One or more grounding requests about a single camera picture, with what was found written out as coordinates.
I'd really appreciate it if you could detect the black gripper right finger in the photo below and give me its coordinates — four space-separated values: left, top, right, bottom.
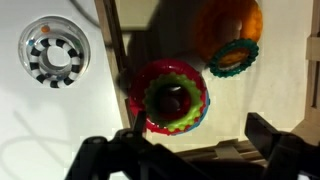
244 112 291 160

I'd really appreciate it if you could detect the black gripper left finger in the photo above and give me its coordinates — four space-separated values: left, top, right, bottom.
133 111 147 133

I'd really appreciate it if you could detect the wooden slatted tray box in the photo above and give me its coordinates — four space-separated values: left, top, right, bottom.
94 0 320 165

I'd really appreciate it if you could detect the red plastic ring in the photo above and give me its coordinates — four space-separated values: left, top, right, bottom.
128 58 208 136

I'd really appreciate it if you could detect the blue plastic ring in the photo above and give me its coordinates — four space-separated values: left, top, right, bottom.
173 87 211 136

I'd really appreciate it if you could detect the dark green toothed ring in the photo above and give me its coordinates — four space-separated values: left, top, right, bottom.
207 37 261 79

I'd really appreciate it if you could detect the clear black-white striped ring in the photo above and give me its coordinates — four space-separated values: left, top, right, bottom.
17 15 92 89

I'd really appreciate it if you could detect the orange-yellow plastic ring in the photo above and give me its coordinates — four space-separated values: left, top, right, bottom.
192 0 264 63

